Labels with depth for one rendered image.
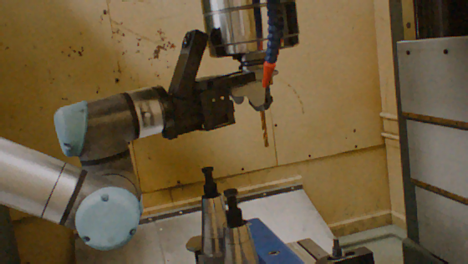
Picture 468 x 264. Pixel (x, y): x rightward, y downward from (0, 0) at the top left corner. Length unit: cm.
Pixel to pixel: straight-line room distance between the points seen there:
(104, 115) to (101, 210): 18
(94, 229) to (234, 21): 38
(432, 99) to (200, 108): 57
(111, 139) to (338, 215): 154
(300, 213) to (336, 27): 73
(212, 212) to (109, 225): 12
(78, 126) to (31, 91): 112
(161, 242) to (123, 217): 124
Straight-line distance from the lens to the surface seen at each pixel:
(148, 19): 186
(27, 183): 65
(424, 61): 120
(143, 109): 77
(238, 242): 52
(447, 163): 121
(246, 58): 86
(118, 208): 63
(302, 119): 202
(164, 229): 191
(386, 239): 222
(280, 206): 198
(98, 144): 76
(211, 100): 81
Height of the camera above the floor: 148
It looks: 10 degrees down
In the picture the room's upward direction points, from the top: 8 degrees counter-clockwise
